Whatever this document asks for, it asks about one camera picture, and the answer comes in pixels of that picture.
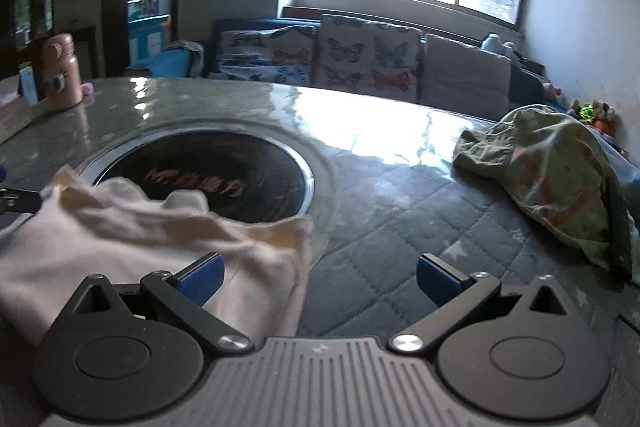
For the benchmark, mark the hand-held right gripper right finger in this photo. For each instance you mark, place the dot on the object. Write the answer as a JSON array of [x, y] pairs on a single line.
[[435, 279]]

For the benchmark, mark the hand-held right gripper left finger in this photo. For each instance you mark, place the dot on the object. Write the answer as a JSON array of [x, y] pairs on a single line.
[[200, 279]]

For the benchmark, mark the cream garment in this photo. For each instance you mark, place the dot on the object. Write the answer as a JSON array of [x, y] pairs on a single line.
[[125, 237]]

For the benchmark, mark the tissue box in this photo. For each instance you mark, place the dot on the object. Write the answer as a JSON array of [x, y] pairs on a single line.
[[15, 117]]

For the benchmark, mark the round black induction cooktop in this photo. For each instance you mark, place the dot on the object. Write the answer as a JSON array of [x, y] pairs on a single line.
[[225, 167]]

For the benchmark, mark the pink cartoon water bottle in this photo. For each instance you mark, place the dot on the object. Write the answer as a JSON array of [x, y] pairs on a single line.
[[62, 72]]

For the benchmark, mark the small pink object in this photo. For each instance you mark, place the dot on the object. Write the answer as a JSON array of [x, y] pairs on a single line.
[[87, 88]]

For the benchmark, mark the dark wooden chair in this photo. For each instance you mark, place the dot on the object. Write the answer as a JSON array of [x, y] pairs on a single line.
[[92, 52]]

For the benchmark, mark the floral patterned garment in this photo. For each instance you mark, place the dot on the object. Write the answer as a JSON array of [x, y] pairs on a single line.
[[550, 162]]

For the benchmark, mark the blue blanket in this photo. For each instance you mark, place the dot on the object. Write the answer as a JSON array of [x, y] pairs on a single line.
[[165, 64]]

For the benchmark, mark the teal cabinet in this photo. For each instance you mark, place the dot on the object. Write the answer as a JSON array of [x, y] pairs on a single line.
[[145, 37]]

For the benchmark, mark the plain white cushion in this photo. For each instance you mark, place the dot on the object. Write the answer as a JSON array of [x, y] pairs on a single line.
[[465, 77]]

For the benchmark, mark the pink toy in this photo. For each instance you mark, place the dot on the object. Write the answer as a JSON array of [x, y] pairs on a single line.
[[550, 91]]

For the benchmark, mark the colourful plush toys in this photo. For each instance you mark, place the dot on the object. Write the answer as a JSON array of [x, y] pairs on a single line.
[[592, 112]]

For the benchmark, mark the wide butterfly print cushion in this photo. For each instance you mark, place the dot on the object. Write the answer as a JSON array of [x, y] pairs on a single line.
[[260, 57]]

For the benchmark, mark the white plush toy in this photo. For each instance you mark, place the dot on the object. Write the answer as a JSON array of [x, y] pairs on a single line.
[[492, 44]]

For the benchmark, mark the dark blue sofa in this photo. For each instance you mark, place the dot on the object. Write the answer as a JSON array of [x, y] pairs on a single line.
[[235, 26]]

